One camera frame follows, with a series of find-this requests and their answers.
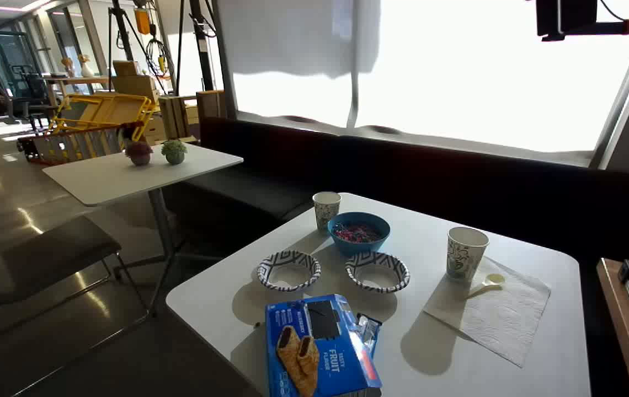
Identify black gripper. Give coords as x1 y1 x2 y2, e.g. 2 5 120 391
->
534 0 600 42

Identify patterned paper cup with dark contents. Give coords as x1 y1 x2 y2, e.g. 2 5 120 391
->
446 226 490 287

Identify empty patterned paper cup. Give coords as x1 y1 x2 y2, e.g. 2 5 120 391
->
309 191 342 237

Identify blue bowl with colourful beads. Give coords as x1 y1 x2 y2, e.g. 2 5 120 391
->
323 211 393 259

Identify patterned paper bowl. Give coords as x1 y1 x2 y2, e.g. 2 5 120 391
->
344 250 412 295
255 250 322 293

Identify white paper napkin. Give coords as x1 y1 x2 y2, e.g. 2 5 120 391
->
422 256 554 368

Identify black upholstered bench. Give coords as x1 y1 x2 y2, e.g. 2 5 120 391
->
161 115 629 267

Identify black tripod pole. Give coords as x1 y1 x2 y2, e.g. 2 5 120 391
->
188 0 215 95

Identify wooden crate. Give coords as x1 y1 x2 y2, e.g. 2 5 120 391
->
157 93 192 142

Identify green potted plant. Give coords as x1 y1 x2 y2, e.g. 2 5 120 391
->
158 138 189 168

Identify blue cardboard box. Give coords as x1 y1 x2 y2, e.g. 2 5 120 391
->
262 293 383 397

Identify red potted plant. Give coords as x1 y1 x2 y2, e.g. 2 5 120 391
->
124 125 155 168

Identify yellow metal cart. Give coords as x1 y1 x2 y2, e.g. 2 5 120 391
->
50 90 163 143

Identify white side table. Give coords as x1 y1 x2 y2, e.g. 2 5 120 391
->
40 142 244 319

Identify grey chair with metal legs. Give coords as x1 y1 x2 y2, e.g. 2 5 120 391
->
0 214 149 397

